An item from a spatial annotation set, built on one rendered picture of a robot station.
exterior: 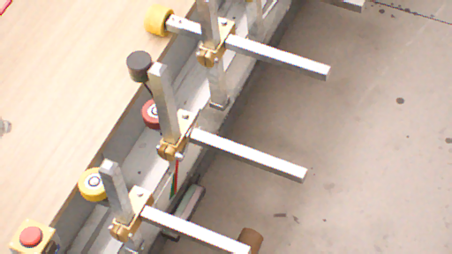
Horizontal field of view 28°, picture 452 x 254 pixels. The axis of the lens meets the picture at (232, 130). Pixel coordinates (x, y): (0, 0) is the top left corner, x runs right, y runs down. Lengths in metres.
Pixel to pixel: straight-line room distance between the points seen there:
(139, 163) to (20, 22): 0.52
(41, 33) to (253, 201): 1.05
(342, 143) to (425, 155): 0.30
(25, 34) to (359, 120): 1.37
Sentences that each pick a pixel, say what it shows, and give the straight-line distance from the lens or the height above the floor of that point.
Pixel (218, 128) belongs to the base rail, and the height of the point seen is 0.70.
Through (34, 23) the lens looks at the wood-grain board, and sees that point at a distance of 2.61.
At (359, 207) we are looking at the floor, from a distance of 3.20.
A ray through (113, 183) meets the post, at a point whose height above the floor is 1.06.
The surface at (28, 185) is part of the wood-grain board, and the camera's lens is 2.29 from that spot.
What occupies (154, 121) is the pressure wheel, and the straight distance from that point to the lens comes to 2.32.
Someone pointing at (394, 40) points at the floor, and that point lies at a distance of 3.64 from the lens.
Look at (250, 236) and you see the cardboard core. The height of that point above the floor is 0.08.
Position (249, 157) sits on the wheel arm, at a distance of 2.29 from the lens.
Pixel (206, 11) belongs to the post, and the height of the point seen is 1.12.
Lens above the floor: 2.79
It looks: 56 degrees down
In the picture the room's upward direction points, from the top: 7 degrees counter-clockwise
